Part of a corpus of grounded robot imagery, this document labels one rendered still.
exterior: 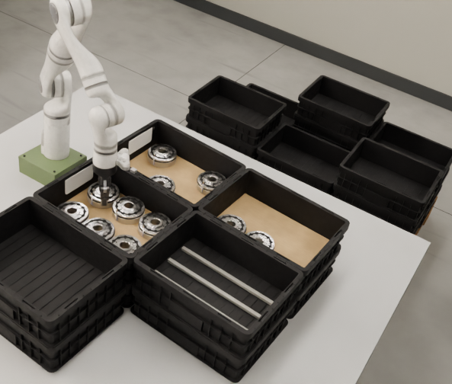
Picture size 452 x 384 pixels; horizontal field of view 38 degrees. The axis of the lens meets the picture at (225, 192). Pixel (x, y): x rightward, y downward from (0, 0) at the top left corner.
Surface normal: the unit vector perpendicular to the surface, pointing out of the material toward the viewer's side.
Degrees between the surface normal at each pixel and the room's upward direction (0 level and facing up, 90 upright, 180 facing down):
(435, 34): 90
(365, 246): 0
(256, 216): 0
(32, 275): 0
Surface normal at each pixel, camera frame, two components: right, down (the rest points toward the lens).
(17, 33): 0.14, -0.76
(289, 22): -0.51, 0.49
